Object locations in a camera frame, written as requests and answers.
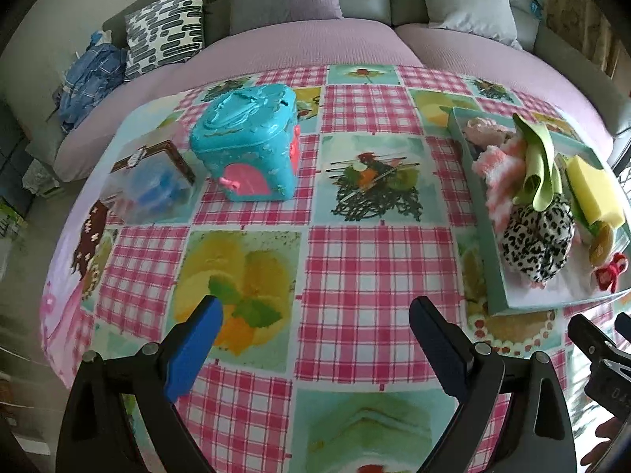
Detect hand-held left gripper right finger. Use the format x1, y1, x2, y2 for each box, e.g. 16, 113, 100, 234
409, 296, 577, 473

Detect clear plastic container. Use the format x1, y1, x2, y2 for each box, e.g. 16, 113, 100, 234
101, 140, 198, 225

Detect teal cardboard tray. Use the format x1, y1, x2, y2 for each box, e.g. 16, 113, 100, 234
446, 106, 631, 316

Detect lime green cloth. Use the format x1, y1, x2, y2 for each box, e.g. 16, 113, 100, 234
513, 113, 565, 208

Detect white plastic bag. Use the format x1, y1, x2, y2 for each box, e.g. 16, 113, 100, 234
22, 158, 60, 198

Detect red pipe cleaner figure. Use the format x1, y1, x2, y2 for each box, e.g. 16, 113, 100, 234
594, 252, 629, 291

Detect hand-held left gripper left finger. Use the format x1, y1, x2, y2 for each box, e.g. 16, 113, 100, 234
55, 296, 224, 473

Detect black and white patterned pillow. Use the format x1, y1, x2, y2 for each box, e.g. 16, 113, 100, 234
123, 0, 205, 80

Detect blue denim clothes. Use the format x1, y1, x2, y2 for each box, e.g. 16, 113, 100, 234
56, 32, 126, 134

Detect teal plastic box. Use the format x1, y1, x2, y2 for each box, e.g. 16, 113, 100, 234
190, 84, 301, 203

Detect light grey pillow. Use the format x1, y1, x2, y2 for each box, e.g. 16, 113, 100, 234
413, 0, 523, 50

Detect yellow sponge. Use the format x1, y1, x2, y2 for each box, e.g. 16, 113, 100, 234
564, 155, 628, 230

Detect green cardboard box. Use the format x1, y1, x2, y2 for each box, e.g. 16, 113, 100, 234
0, 197, 28, 252

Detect person's right hand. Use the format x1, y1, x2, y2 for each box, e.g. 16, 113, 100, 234
582, 416, 624, 469

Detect pink striped fuzzy towel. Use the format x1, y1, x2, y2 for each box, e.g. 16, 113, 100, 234
472, 138, 528, 227

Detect pink fabric flower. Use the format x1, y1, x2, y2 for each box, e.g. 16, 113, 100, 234
463, 117, 513, 146

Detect leopard print scrunchie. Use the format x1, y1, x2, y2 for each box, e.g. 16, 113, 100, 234
502, 192, 577, 284

